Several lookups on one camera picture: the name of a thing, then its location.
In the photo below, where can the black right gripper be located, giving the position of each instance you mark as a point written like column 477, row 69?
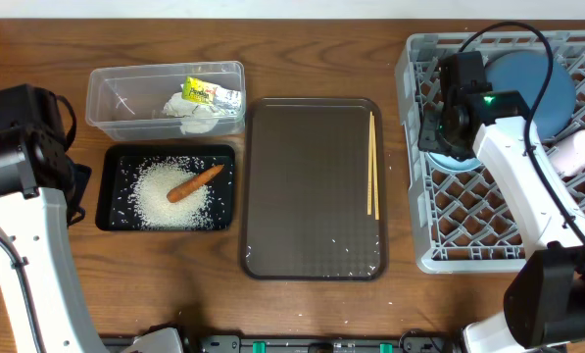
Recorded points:
column 429, row 137

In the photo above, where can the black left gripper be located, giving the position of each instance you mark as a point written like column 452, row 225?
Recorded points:
column 79, row 191

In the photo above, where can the light blue bowl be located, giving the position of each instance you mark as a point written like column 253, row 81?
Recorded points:
column 448, row 164

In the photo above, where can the dark blue plate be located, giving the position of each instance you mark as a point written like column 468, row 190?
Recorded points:
column 525, row 72

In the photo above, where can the white cup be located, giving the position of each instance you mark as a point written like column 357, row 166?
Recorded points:
column 568, row 156

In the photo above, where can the orange carrot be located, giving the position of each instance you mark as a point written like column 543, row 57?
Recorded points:
column 185, row 189

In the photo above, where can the white napkin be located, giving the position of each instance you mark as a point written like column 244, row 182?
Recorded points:
column 194, row 117

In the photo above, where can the yellow green snack wrapper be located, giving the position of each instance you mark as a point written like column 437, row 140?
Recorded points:
column 202, row 92

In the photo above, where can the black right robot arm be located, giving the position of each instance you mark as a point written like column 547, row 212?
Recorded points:
column 544, row 306

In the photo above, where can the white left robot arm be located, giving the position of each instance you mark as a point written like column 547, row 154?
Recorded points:
column 39, row 198

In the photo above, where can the grey dishwasher rack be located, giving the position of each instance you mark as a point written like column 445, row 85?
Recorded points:
column 461, row 223

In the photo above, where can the black food waste tray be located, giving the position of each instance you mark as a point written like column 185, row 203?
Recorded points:
column 114, row 212

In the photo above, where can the pile of white rice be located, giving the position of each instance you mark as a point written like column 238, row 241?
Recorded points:
column 154, row 179

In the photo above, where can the brown serving tray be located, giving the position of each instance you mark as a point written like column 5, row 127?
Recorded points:
column 305, row 192

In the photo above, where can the clear plastic bin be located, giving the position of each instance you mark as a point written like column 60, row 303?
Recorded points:
column 127, row 102

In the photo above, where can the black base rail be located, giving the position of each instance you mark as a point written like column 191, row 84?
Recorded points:
column 209, row 340

